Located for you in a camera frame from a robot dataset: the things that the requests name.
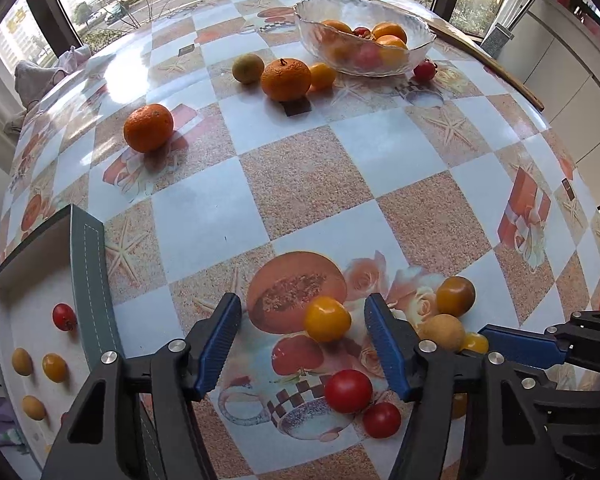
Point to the white crumpled cloth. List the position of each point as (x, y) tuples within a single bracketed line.
[(40, 75)]

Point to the red cherry tomato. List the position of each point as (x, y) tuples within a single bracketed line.
[(381, 420), (362, 32), (64, 418), (348, 391)]

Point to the yellow oval tomato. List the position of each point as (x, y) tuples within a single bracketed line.
[(22, 361), (33, 407)]

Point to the small red tomato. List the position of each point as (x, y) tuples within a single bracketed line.
[(424, 70)]

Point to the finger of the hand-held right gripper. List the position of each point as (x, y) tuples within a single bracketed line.
[(575, 395), (520, 345)]

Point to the dark window frame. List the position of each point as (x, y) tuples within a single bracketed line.
[(60, 15)]

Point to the beige cabinet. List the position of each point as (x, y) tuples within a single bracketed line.
[(570, 85)]

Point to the small yellow-orange mandarin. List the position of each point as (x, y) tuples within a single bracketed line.
[(322, 76)]

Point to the yellow-orange cherry tomato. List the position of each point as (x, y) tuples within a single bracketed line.
[(55, 367)]

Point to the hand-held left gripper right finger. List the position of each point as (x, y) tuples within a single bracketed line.
[(385, 345)]

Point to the checked printed tablecloth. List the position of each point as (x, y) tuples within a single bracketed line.
[(305, 175)]

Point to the round orange mandarin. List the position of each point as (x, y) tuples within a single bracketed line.
[(148, 127)]

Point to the metal grater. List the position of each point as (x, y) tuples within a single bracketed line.
[(497, 40)]

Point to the large mandarin with stem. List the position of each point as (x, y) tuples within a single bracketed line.
[(286, 79)]

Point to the tan round longan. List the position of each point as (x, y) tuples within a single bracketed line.
[(441, 332)]

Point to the pink round fruit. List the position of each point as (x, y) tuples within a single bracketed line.
[(367, 55)]

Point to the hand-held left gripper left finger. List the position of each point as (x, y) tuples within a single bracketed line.
[(220, 345)]

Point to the greenish mandarin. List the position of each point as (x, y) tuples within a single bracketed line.
[(247, 68)]

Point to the small yellow cherry tomato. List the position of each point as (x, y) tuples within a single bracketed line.
[(475, 342)]

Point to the fruits inside bowl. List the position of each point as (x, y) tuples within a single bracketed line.
[(391, 47)]

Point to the clear glass bowl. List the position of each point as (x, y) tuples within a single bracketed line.
[(320, 10)]

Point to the orange-yellow tomato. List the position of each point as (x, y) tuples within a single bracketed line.
[(455, 296)]

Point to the white box with grey rim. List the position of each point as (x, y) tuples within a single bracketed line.
[(35, 310)]

